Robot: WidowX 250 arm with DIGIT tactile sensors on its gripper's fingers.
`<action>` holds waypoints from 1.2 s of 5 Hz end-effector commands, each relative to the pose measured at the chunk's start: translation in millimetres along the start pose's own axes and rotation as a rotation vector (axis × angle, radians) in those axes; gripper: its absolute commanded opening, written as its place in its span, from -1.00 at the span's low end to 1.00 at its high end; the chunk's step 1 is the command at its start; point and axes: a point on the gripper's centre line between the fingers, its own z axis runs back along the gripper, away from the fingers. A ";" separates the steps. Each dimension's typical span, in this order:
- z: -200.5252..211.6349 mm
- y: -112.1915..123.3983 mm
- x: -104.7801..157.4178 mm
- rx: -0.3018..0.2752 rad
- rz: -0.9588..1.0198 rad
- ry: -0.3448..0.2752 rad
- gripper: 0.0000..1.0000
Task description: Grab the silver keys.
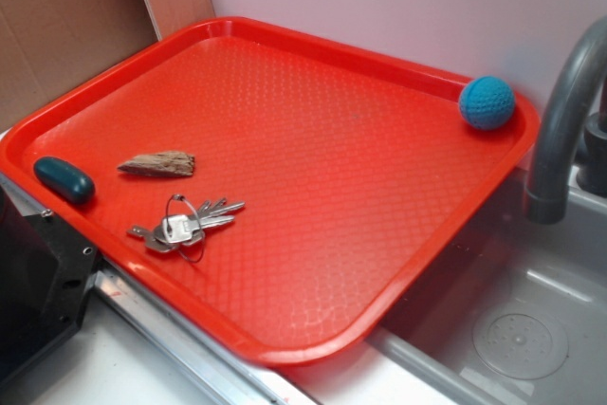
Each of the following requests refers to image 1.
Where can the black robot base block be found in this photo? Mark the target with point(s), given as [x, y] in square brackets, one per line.
[47, 271]

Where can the red plastic tray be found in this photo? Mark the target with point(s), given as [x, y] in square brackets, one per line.
[356, 170]

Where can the brown wood piece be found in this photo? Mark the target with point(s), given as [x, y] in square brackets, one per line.
[161, 164]

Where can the blue textured ball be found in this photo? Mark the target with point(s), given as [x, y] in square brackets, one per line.
[486, 103]

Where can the grey toy faucet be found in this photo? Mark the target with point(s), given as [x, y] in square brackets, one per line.
[574, 98]

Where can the dark teal oval object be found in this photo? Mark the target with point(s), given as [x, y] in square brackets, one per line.
[65, 179]

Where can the grey toy sink basin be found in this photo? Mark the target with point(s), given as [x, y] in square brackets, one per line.
[510, 312]

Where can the dark faucet knob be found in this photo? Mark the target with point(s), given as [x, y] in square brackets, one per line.
[591, 176]

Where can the brown cardboard panel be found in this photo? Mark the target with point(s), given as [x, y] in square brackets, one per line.
[49, 47]

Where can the silver keys on ring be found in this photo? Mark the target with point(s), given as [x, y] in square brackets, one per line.
[183, 228]

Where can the silver metal rail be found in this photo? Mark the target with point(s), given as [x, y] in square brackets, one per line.
[220, 375]

